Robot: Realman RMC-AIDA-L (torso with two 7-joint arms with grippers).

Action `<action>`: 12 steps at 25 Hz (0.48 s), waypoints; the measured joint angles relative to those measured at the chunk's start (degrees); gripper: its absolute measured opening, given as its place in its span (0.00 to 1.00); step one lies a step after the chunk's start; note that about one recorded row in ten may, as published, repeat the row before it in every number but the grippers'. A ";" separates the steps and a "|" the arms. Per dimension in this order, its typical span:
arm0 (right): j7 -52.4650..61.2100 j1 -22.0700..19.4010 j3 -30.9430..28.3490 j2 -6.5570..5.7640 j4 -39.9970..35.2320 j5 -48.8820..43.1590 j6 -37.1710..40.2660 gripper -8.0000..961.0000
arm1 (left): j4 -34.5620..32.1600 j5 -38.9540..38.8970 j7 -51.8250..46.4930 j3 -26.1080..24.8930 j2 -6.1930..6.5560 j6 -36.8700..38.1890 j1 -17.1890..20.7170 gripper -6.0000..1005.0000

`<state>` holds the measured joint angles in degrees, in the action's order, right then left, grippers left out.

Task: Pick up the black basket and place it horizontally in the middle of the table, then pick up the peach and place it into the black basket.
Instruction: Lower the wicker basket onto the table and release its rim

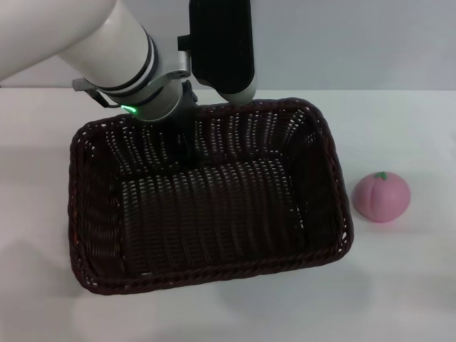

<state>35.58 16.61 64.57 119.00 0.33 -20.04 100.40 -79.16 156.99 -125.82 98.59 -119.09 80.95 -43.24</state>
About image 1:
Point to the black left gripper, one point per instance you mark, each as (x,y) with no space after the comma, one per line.
(187,103)

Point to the dark brown woven basket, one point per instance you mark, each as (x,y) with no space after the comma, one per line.
(213,221)

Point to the pink toy peach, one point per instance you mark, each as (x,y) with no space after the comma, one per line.
(383,199)

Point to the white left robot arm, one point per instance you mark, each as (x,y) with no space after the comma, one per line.
(89,42)

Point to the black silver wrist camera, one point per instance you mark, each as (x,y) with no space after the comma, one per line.
(222,46)

